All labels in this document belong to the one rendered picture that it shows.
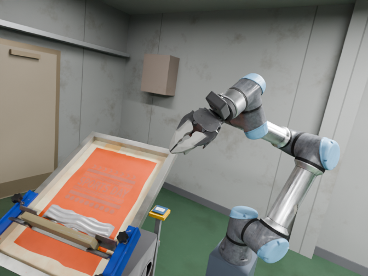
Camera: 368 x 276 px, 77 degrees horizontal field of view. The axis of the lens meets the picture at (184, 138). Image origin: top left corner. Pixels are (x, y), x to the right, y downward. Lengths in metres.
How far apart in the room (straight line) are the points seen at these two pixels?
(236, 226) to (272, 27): 2.96
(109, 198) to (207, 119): 0.79
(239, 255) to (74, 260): 0.69
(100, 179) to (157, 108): 3.14
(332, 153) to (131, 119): 4.16
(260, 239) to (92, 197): 0.80
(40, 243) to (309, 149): 1.18
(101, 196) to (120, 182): 0.12
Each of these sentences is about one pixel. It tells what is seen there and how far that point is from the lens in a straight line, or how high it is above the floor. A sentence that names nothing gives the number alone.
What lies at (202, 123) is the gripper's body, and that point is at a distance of 0.57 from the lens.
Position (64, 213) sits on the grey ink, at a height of 1.26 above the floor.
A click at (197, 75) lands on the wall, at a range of 3.90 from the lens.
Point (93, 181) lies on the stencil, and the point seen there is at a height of 1.36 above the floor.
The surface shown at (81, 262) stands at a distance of 1.13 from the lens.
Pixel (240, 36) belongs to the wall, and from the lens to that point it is 3.72.
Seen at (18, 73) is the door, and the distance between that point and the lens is 3.90.
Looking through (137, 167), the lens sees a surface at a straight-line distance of 1.32.
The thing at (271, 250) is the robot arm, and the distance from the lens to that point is 0.99.
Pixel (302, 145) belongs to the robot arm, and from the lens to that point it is 1.04.
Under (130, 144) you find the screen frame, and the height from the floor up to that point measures 1.54.
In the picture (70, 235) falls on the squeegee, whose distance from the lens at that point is 1.08.
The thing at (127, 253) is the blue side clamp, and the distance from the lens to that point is 1.05.
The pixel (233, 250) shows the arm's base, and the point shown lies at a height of 1.26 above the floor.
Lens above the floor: 1.92
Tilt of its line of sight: 13 degrees down
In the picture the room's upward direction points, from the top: 8 degrees clockwise
